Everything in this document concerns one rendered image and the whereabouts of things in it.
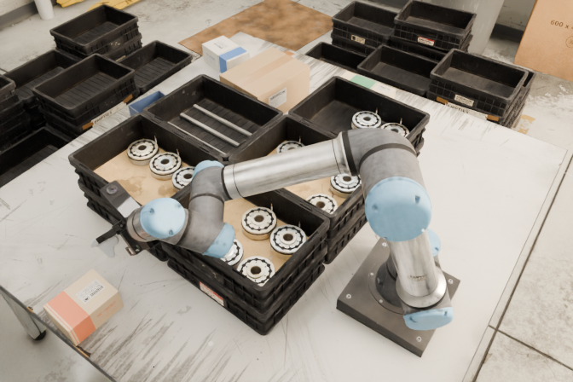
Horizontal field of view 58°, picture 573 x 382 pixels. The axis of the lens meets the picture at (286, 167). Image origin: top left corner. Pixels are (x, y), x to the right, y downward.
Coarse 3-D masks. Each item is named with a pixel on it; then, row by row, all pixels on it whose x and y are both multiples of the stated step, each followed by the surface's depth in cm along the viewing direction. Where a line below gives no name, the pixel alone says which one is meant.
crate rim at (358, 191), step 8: (280, 120) 175; (296, 120) 175; (272, 128) 173; (312, 128) 172; (256, 136) 169; (328, 136) 169; (248, 144) 167; (240, 152) 164; (232, 160) 161; (360, 184) 153; (288, 192) 151; (352, 192) 151; (360, 192) 152; (304, 200) 148; (344, 200) 148; (352, 200) 150; (312, 208) 146; (320, 208) 146; (344, 208) 147; (328, 216) 144; (336, 216) 144
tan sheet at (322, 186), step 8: (272, 152) 178; (304, 184) 167; (312, 184) 167; (320, 184) 167; (328, 184) 167; (296, 192) 165; (304, 192) 165; (312, 192) 165; (320, 192) 165; (328, 192) 165; (336, 200) 162
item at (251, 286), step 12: (276, 192) 151; (300, 204) 147; (324, 216) 144; (324, 228) 141; (312, 240) 138; (300, 252) 135; (216, 264) 134; (228, 264) 132; (288, 264) 132; (240, 276) 130; (276, 276) 130; (252, 288) 128; (264, 288) 127
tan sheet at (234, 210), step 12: (228, 204) 161; (240, 204) 161; (252, 204) 161; (228, 216) 157; (240, 216) 157; (240, 228) 154; (240, 240) 150; (252, 240) 150; (264, 240) 150; (252, 252) 147; (264, 252) 147; (276, 264) 144
